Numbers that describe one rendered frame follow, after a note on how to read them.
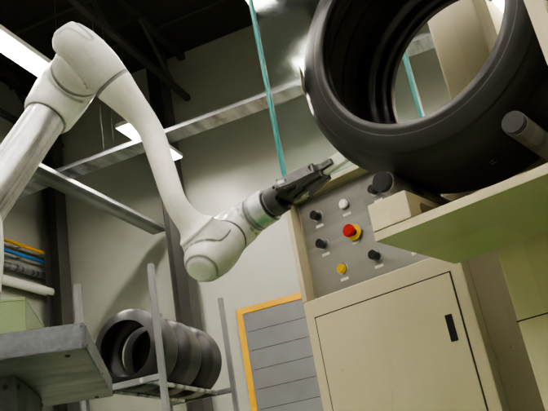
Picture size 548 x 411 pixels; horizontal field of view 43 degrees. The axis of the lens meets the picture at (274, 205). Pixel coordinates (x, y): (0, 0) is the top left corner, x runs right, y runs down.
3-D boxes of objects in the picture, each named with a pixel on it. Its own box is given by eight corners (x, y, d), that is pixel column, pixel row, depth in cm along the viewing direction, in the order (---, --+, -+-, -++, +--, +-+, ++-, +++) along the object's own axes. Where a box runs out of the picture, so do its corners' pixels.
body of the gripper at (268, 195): (256, 187, 173) (284, 168, 168) (278, 194, 179) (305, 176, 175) (264, 213, 169) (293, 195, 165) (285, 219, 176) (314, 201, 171)
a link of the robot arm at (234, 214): (274, 222, 182) (257, 245, 171) (232, 249, 190) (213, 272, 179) (249, 189, 181) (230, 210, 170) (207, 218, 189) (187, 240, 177)
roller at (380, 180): (448, 203, 169) (466, 202, 166) (448, 222, 168) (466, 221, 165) (372, 170, 143) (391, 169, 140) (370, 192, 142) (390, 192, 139)
